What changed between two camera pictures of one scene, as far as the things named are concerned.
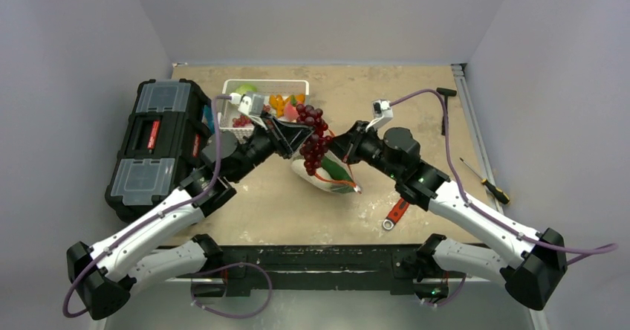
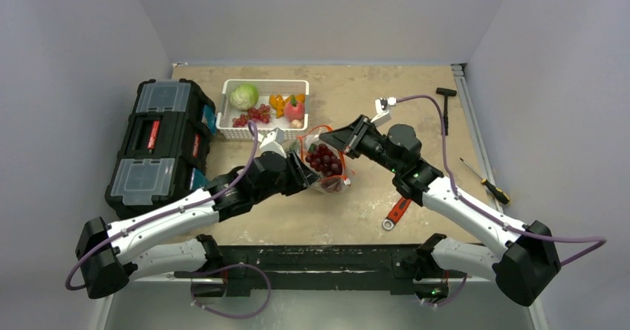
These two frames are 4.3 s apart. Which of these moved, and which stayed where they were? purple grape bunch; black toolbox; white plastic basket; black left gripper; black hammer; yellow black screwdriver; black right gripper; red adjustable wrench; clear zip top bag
Moved: black left gripper; purple grape bunch; clear zip top bag
Stayed: red adjustable wrench; yellow black screwdriver; black right gripper; black hammer; white plastic basket; black toolbox
